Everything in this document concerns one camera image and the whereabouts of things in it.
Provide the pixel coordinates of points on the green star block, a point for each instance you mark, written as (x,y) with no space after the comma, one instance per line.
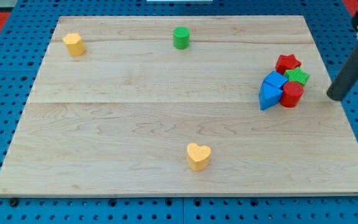
(297,75)

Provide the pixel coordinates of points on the blue triangle block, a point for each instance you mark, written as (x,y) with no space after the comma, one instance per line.
(269,96)

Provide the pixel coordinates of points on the yellow hexagon block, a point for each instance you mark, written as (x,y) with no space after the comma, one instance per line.
(74,44)

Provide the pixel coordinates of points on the blue cube block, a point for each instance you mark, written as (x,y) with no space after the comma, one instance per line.
(275,79)

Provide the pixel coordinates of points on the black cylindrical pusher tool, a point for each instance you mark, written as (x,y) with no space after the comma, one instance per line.
(346,77)

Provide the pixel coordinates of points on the red cylinder block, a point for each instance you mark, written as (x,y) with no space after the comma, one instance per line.
(292,93)

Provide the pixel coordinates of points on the yellow heart block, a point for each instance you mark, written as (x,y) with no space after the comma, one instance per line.
(197,156)

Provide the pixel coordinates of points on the green cylinder block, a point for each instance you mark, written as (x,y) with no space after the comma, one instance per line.
(181,37)

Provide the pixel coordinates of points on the wooden board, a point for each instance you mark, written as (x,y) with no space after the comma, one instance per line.
(115,121)

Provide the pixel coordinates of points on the red star block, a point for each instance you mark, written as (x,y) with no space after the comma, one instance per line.
(286,62)

